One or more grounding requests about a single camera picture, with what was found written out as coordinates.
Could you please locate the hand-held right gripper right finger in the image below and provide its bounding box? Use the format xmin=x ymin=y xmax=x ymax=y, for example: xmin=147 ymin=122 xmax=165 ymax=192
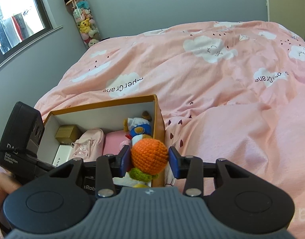
xmin=169 ymin=146 xmax=245 ymax=196

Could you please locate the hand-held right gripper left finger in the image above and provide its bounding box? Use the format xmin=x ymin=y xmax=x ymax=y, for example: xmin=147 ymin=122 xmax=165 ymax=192
xmin=50 ymin=146 xmax=131 ymax=197

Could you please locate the orange crocheted toy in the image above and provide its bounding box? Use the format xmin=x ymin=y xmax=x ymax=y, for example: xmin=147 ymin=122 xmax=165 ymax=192
xmin=128 ymin=139 xmax=168 ymax=182

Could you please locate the brown teddy bear sailor outfit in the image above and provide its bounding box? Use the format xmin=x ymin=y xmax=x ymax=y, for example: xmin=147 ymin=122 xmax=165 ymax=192
xmin=123 ymin=111 xmax=153 ymax=140

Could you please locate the pink pouch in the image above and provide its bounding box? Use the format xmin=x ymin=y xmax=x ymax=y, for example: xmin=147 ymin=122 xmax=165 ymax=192
xmin=69 ymin=128 xmax=105 ymax=162

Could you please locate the long white box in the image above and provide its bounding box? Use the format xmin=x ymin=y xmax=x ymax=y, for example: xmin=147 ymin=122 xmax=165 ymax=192
xmin=52 ymin=144 xmax=74 ymax=167

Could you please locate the small brown cardboard box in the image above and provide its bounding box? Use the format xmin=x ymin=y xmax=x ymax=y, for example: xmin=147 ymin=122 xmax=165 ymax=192
xmin=55 ymin=124 xmax=82 ymax=145

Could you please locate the orange cardboard box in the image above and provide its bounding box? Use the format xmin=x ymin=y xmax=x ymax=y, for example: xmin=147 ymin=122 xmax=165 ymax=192
xmin=43 ymin=94 xmax=165 ymax=188

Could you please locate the person's left hand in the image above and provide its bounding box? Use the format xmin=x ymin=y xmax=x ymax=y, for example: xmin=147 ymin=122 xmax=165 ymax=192
xmin=0 ymin=173 xmax=22 ymax=200

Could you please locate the pink cloud print blanket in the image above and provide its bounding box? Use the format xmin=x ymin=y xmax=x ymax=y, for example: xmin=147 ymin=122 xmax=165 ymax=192
xmin=34 ymin=20 xmax=305 ymax=239

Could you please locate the window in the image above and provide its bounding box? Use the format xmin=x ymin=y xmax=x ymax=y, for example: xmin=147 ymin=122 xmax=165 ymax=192
xmin=0 ymin=0 xmax=64 ymax=76

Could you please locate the clear tube of plush toys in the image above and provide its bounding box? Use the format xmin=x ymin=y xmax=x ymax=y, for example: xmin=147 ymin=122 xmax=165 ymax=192
xmin=72 ymin=0 xmax=102 ymax=48

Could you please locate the white door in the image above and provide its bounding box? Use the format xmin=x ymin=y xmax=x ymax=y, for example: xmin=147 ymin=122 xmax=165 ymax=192
xmin=265 ymin=0 xmax=305 ymax=48

